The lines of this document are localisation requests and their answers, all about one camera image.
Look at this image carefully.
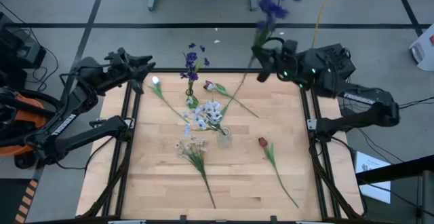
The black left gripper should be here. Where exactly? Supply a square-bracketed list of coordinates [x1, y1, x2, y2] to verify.
[101, 47, 157, 94]

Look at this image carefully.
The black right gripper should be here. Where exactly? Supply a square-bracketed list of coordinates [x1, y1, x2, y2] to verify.
[253, 40, 301, 83]

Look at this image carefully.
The purple artificial flower spray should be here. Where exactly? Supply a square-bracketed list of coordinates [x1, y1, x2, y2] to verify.
[178, 42, 211, 96]
[250, 0, 303, 60]

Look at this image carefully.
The red artificial tulip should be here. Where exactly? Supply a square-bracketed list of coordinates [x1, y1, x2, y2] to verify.
[257, 136, 300, 210]
[202, 79, 260, 119]

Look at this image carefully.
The white artificial flower spray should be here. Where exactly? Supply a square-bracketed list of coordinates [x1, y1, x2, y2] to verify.
[181, 100, 229, 139]
[174, 136, 218, 210]

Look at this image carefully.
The green glass vase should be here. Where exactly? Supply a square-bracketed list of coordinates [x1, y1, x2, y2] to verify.
[184, 87, 201, 110]

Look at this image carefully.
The clear ribbed glass vase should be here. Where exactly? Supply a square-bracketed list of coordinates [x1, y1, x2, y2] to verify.
[216, 126, 234, 149]

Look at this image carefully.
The black perforated computer tower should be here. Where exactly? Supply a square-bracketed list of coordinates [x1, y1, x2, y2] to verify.
[303, 43, 357, 90]

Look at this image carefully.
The black equipment box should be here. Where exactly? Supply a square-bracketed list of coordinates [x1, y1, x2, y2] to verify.
[0, 12, 47, 89]

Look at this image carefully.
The orange black shop vacuum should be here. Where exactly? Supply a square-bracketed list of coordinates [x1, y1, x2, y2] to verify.
[0, 86, 68, 170]

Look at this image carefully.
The white plastic housing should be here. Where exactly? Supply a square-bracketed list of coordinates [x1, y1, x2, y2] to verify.
[408, 22, 434, 72]

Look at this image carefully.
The black metal beam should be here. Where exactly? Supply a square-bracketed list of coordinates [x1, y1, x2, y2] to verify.
[355, 154, 434, 186]

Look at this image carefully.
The printed paper sheet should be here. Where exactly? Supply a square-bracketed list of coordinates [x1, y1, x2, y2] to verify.
[354, 151, 392, 205]

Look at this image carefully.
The yellow cable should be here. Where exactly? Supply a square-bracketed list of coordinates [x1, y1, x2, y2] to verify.
[311, 0, 336, 50]

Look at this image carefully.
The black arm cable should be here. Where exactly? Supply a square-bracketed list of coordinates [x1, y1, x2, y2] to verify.
[396, 95, 434, 111]

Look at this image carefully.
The grey metal post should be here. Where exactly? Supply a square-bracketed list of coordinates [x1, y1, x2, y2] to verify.
[418, 171, 434, 224]

